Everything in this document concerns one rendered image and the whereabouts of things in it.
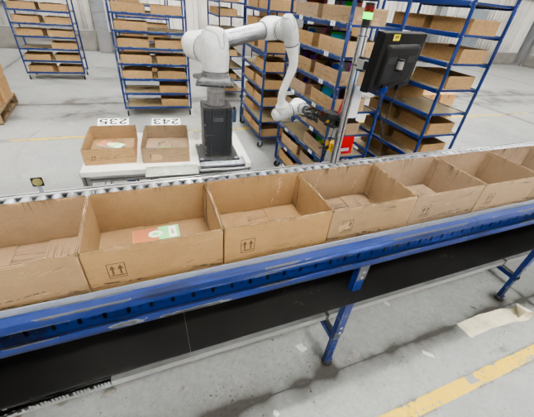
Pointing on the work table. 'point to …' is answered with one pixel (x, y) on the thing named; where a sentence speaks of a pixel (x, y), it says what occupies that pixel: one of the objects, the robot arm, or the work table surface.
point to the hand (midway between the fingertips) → (318, 119)
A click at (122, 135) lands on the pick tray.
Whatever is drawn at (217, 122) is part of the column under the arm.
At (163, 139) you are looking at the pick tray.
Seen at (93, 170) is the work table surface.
